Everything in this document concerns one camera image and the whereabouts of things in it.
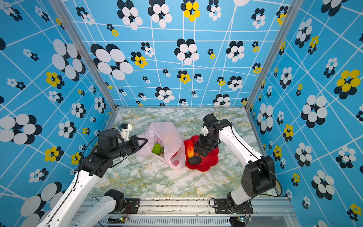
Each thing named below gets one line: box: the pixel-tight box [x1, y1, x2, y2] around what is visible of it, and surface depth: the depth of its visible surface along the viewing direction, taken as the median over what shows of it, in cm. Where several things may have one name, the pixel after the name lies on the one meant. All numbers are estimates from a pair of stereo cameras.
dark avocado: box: [188, 155, 202, 166], surface depth 87 cm
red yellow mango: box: [186, 139, 195, 158], surface depth 93 cm
